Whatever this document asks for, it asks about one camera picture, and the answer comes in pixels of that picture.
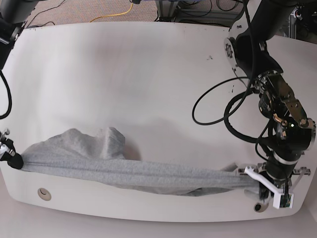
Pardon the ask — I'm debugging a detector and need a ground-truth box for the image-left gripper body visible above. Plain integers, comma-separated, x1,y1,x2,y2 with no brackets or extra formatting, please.
0,128,16,161

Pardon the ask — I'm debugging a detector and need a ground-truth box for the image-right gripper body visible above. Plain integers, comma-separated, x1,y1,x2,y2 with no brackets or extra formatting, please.
236,156,311,193

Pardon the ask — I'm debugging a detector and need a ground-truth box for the grey t-shirt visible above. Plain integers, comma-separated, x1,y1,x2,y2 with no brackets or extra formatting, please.
22,127,260,197

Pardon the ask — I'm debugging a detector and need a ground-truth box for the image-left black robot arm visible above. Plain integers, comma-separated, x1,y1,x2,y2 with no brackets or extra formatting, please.
0,0,38,170

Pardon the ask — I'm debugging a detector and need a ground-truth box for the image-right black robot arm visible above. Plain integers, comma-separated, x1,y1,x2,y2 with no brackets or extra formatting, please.
222,0,316,207

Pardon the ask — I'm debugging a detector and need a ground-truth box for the right table grommet hole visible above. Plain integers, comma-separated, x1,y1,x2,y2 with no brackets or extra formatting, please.
254,200,269,213

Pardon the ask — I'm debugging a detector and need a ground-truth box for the table grommet hole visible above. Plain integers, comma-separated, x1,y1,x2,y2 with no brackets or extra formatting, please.
254,200,269,213
38,188,52,201

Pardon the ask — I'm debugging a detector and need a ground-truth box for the left table grommet hole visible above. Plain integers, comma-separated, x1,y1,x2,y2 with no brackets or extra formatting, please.
38,188,52,201

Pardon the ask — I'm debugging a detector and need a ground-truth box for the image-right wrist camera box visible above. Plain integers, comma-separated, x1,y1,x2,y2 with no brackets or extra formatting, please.
273,193,294,209

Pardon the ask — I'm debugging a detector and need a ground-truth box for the yellow cable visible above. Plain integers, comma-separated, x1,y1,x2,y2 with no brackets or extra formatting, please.
89,5,133,23

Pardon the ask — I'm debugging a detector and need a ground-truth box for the aluminium frame stand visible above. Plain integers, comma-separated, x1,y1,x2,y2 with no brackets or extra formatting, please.
155,0,298,42

